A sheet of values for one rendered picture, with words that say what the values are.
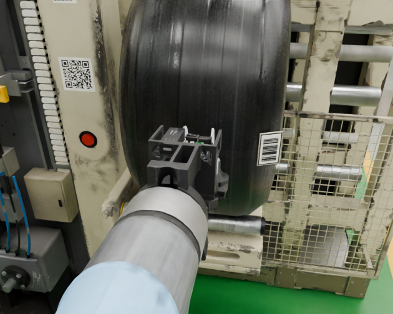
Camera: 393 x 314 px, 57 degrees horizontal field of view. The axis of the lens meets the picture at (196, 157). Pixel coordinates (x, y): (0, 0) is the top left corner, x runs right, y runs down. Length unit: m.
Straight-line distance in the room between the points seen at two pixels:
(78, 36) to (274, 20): 0.41
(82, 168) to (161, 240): 0.72
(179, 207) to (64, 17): 0.61
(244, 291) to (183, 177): 1.62
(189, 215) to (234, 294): 1.61
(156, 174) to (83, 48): 0.55
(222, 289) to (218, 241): 1.05
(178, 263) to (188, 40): 0.42
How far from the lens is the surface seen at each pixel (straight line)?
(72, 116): 0.90
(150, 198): 0.29
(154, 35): 0.62
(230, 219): 0.85
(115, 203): 0.87
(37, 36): 0.88
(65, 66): 0.86
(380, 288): 2.11
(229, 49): 0.59
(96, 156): 0.92
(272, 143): 0.61
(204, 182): 0.38
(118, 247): 0.24
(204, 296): 1.88
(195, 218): 0.29
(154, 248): 0.24
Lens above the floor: 1.46
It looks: 30 degrees down
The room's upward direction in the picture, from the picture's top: straight up
